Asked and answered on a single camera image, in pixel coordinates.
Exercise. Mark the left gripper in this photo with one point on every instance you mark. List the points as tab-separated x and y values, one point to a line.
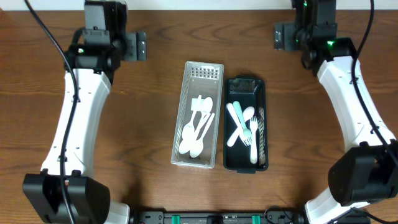
130	53

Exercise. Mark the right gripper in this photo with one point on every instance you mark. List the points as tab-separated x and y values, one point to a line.
288	29

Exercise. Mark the black plastic mesh basket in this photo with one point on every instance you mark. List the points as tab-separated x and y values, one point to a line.
248	91

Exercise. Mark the clear plastic mesh basket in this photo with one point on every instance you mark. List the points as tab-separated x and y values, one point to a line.
205	79

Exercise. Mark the white plastic spoon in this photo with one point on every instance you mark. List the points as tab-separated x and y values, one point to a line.
189	128
199	145
184	146
205	109
248	113

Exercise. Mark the white plastic fork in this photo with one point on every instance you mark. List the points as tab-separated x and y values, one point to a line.
246	132
238	132
253	128

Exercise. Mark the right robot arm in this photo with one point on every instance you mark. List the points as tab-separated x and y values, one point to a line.
367	172

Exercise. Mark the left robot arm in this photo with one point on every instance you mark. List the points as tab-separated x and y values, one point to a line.
65	189

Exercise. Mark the white label in basket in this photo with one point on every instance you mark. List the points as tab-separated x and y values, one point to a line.
197	104

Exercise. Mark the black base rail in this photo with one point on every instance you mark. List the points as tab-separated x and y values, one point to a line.
273	216

